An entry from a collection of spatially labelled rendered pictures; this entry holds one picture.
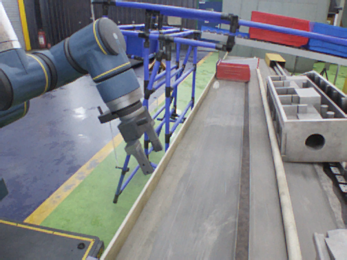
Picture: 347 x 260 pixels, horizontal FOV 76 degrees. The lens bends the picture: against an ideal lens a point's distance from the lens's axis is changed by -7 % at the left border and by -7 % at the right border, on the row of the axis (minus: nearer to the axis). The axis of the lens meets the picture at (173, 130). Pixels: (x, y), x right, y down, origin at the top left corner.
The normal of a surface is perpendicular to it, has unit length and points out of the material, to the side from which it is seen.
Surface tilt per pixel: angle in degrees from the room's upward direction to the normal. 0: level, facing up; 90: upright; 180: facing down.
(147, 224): 0
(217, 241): 0
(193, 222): 0
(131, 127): 88
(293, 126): 90
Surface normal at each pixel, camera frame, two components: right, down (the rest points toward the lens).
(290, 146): -0.27, 0.41
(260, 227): 0.02, -0.90
